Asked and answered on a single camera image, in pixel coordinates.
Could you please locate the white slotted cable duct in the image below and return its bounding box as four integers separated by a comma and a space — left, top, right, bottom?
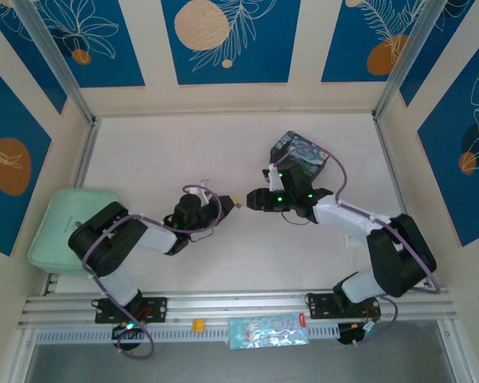
35, 323, 340, 345

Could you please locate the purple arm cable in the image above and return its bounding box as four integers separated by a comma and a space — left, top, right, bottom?
81, 184, 227, 360
273, 148, 442, 348

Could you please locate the black electronics box with LED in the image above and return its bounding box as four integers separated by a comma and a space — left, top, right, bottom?
110, 322, 145, 353
337, 322, 381, 347

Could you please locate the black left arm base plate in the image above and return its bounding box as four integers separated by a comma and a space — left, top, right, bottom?
93, 297, 169, 324

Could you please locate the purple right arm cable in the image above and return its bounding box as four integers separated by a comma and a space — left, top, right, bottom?
273, 148, 442, 348

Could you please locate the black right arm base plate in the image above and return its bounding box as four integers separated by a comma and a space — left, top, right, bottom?
305, 292, 383, 320

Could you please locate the mint green zip pouch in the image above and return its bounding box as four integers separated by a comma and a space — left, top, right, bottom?
27, 188, 123, 279

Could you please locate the light blue patterned pack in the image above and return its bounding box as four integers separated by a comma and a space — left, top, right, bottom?
227, 313, 311, 351

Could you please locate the aluminium frame leg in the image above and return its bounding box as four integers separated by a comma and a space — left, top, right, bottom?
437, 318, 475, 383
6, 326, 39, 383

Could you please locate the starry night print box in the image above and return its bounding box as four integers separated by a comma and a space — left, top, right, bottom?
270, 129, 331, 183

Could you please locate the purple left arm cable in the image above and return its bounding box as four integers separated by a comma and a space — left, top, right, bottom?
81, 184, 227, 360

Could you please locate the aluminium cross rail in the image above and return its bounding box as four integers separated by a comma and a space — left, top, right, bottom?
18, 289, 452, 329

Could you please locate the aluminium frame post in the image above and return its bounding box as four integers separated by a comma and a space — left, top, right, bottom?
373, 0, 444, 120
14, 0, 97, 125

